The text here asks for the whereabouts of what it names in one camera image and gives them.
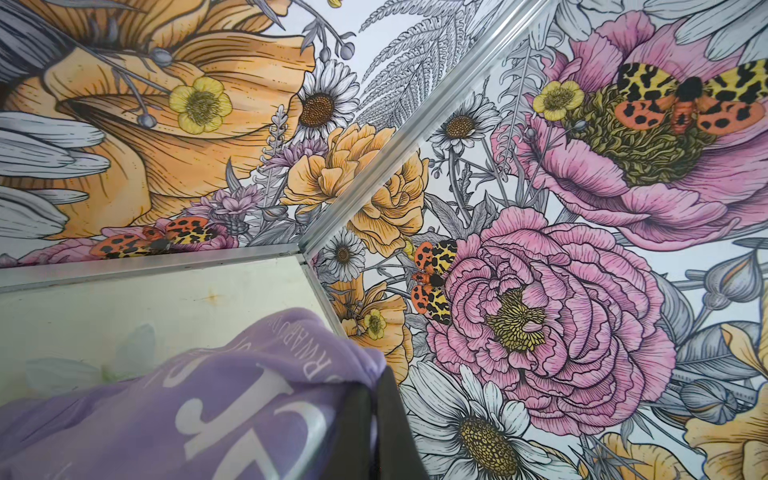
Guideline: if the aluminium table edge rail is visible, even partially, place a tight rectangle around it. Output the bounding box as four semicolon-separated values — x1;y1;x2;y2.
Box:
1;243;300;293

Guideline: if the purple printed cloth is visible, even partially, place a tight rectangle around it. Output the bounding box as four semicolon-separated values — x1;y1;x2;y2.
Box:
1;308;386;479

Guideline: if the aluminium corner post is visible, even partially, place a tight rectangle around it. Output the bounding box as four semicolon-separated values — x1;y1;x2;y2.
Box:
298;0;559;261

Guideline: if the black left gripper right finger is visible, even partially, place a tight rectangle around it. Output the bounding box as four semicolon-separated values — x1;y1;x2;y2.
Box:
373;367;429;480

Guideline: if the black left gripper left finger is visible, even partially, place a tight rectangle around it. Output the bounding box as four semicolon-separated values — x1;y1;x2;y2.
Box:
323;384;373;480

